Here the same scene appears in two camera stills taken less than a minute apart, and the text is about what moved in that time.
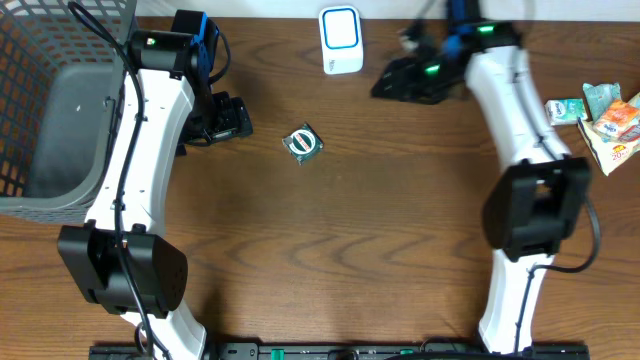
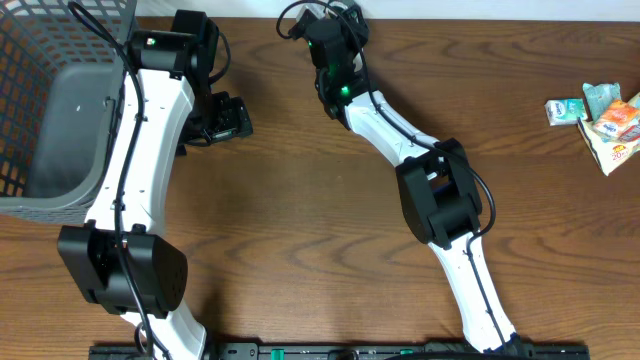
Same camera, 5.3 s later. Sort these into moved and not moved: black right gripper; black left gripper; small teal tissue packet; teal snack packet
Moved: black right gripper
Not moved: teal snack packet; small teal tissue packet; black left gripper
